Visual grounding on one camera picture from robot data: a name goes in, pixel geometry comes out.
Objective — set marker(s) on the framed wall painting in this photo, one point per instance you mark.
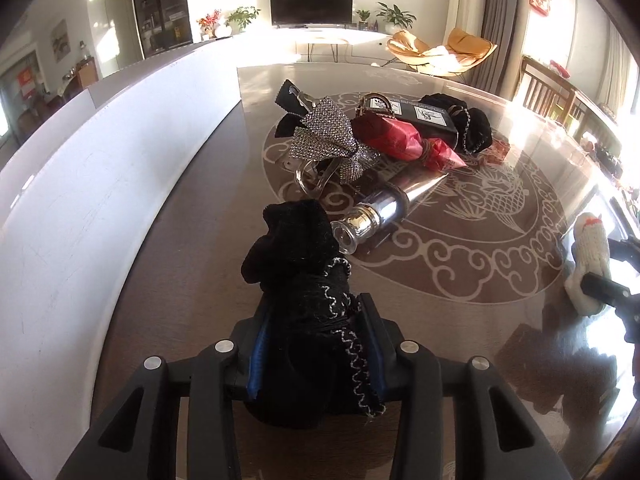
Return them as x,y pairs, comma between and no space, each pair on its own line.
60,41

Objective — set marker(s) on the green potted plant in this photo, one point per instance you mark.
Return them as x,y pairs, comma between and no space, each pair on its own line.
241,17
395,19

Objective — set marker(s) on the silver cone bottle stopper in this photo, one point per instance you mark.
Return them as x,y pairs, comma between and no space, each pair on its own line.
390,202

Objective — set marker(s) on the red flower plant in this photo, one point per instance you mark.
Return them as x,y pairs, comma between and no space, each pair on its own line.
208,24

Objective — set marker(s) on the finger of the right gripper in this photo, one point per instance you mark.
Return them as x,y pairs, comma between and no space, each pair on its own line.
609,292
625,250

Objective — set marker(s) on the black flat television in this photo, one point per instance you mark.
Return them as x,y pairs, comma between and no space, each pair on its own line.
310,12

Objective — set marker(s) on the white cardboard sorting box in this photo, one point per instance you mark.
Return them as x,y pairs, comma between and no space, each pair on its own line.
77,200

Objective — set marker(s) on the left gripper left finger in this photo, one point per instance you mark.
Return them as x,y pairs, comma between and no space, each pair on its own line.
136,436

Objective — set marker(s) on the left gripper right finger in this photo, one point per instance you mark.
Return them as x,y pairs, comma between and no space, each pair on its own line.
494,434

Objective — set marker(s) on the black lace trimmed glove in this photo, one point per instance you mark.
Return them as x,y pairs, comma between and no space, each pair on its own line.
311,354

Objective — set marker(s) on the green potted plant right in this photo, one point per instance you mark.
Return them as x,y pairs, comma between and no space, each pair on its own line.
395,19

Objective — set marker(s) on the grey curtain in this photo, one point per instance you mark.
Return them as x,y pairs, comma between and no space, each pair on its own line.
499,22

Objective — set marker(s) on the wooden chair by window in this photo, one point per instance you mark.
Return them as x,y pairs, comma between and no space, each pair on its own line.
545,92

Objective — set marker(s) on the black soap bar box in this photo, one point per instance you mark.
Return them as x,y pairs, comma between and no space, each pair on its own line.
430,121

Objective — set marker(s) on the rhinestone bow hair clip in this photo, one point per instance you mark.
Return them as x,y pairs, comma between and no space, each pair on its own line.
321,141

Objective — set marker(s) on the orange lounge chair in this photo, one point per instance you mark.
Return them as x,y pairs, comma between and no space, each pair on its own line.
460,52

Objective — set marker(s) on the dark glass display cabinet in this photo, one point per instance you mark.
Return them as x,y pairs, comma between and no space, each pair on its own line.
162,25

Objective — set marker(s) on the black fuzzy glove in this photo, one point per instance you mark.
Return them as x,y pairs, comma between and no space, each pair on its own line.
472,124

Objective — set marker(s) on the green potted plant left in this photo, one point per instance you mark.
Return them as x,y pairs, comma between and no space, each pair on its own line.
241,17

